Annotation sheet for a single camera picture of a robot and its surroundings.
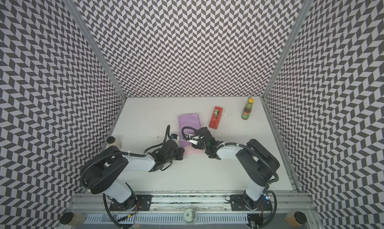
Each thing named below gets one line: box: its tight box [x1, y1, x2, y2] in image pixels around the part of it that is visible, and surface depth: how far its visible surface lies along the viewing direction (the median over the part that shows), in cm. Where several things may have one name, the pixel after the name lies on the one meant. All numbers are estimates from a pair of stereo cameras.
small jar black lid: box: [106, 136, 122, 150], surface depth 86 cm
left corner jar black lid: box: [59, 212, 74, 225], surface depth 61 cm
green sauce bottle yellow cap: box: [241, 97, 255, 120], surface depth 99 cm
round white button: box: [183, 208, 197, 225], surface depth 62 cm
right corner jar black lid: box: [294, 211, 307, 224], surface depth 64 cm
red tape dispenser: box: [208, 106, 223, 130], surface depth 102 cm
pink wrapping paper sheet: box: [177, 113, 206, 154], surface depth 98 cm
